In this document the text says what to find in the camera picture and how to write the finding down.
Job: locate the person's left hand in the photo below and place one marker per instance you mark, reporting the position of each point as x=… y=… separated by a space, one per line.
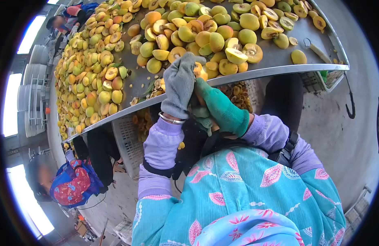
x=177 y=86

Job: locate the orange peach half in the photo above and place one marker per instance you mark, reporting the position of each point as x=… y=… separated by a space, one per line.
x=199 y=72

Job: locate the loop pitting tool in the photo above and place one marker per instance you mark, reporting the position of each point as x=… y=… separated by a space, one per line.
x=318 y=52

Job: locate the person's right thumb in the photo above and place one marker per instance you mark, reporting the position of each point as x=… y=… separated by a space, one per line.
x=205 y=90

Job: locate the bright window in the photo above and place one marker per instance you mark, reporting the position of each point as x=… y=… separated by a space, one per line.
x=31 y=33
x=28 y=203
x=12 y=104

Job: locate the person's right hand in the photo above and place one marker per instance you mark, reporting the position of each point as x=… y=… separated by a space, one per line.
x=225 y=112

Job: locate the heap of whole yellow peaches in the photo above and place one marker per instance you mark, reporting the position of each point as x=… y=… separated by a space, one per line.
x=208 y=33

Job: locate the single yellow peach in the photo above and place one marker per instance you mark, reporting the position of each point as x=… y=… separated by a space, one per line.
x=299 y=57

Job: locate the black wrist band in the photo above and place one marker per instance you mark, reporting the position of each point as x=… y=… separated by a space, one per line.
x=284 y=152
x=160 y=172

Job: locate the person's body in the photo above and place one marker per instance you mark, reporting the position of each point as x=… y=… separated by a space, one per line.
x=244 y=200

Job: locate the long pile of halved peaches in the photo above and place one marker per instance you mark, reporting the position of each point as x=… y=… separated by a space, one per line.
x=91 y=77

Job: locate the person's right fingers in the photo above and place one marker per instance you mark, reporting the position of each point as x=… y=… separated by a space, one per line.
x=201 y=118

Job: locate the black hanging hook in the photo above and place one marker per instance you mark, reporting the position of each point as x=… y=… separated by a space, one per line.
x=351 y=106

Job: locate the steel sorting table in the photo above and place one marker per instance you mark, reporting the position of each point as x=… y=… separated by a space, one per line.
x=269 y=57

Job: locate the person's left fingers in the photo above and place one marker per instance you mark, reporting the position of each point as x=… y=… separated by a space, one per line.
x=185 y=61

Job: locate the white plastic crate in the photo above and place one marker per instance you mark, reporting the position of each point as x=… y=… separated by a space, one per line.
x=128 y=147
x=312 y=80
x=123 y=230

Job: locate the stack of white basins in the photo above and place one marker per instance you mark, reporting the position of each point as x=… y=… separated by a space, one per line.
x=32 y=92

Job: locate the grey plastic crate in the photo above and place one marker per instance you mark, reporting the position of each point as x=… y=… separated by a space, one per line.
x=357 y=215

